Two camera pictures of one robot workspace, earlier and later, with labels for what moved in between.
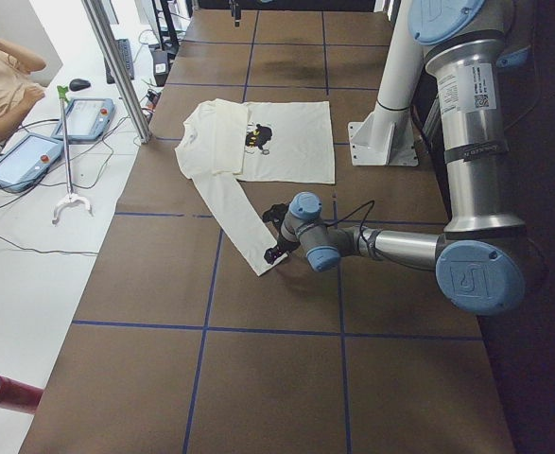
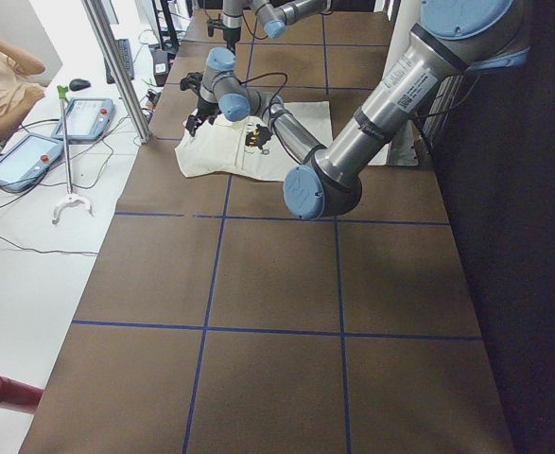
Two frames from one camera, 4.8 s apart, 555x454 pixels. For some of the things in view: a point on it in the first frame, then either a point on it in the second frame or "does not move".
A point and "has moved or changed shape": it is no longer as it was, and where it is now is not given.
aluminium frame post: x=119 y=69 does not move
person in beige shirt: x=2 y=92 does not move
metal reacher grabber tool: x=62 y=92 does not move
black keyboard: x=125 y=54 does not move
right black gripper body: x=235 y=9 → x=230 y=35
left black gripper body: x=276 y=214 → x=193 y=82
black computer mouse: x=78 y=84 does not move
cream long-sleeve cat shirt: x=225 y=140 has moved or changed shape
